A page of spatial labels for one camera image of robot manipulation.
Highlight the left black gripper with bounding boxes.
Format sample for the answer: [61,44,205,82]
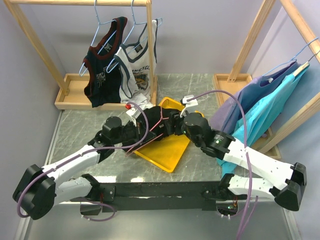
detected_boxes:
[112,117,156,145]

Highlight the black tank top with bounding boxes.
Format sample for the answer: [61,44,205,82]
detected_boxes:
[143,106,180,142]

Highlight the pink wire hanger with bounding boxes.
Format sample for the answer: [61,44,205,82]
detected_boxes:
[124,99,201,157]

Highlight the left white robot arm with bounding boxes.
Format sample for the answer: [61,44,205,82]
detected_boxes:
[12,114,166,220]

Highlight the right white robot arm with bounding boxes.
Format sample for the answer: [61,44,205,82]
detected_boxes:
[164,108,307,212]

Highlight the blue hanger under white jersey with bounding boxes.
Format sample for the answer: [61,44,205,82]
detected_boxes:
[106,0,163,75]

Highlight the blue hanger under navy jersey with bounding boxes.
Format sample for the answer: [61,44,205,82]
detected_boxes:
[78,0,121,77]

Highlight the blue hanger on right rack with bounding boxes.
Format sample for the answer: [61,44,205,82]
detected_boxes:
[262,37,319,76]

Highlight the wooden hanger on right rack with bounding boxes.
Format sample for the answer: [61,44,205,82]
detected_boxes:
[292,61,310,77]

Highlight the yellow plastic tray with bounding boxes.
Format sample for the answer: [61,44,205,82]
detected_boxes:
[134,97,190,173]

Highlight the purple shirt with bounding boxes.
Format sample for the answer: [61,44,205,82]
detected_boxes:
[209,62,300,134]

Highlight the right wooden clothes rack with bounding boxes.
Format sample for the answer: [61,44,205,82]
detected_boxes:
[212,0,320,160]

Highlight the wooden clothes rack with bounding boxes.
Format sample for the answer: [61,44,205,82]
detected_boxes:
[5,0,158,111]
[212,0,320,160]

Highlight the navy maroon basketball jersey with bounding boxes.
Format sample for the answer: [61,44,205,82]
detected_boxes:
[83,16,128,108]

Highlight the turquoise shirt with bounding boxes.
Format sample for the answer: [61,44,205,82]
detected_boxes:
[216,65,310,178]

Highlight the white grey basketball jersey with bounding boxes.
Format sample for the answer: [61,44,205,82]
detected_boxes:
[114,19,159,110]

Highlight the left wooden clothes rack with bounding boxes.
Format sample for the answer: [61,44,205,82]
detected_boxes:
[5,0,158,111]

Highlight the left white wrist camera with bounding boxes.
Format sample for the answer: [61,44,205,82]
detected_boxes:
[125,102,143,127]

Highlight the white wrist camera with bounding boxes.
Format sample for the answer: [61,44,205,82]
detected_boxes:
[125,102,143,127]
[179,95,198,118]

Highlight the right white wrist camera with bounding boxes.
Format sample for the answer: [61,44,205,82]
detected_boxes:
[179,95,198,118]

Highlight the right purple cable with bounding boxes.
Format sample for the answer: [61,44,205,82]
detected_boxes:
[187,89,258,240]

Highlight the purple cable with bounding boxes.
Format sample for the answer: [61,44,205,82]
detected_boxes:
[187,89,258,240]
[16,101,150,218]

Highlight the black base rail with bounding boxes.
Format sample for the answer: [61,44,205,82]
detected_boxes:
[69,180,251,213]

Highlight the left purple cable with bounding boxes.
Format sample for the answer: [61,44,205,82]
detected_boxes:
[16,101,150,218]

